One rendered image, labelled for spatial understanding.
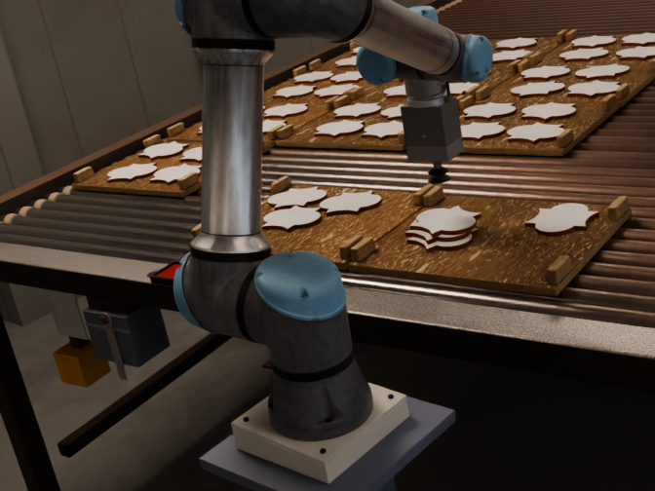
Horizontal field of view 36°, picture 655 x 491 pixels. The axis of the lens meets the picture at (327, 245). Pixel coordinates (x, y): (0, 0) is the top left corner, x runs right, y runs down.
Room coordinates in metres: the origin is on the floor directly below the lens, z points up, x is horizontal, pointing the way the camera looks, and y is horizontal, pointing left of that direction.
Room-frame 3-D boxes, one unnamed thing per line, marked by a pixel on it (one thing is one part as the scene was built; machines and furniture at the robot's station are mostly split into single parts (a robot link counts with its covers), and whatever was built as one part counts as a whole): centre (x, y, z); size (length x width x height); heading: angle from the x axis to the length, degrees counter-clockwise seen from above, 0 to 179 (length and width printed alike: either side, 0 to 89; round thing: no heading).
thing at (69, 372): (2.07, 0.61, 0.74); 0.09 x 0.08 x 0.24; 51
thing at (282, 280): (1.24, 0.05, 1.08); 0.13 x 0.12 x 0.14; 49
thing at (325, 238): (1.97, 0.02, 0.93); 0.41 x 0.35 x 0.02; 50
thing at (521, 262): (1.70, -0.30, 0.93); 0.41 x 0.35 x 0.02; 51
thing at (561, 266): (1.47, -0.36, 0.95); 0.06 x 0.02 x 0.03; 141
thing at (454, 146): (1.76, -0.24, 1.15); 0.10 x 0.09 x 0.16; 142
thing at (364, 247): (1.72, -0.06, 0.95); 0.06 x 0.02 x 0.03; 141
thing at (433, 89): (1.75, -0.23, 1.23); 0.08 x 0.08 x 0.05
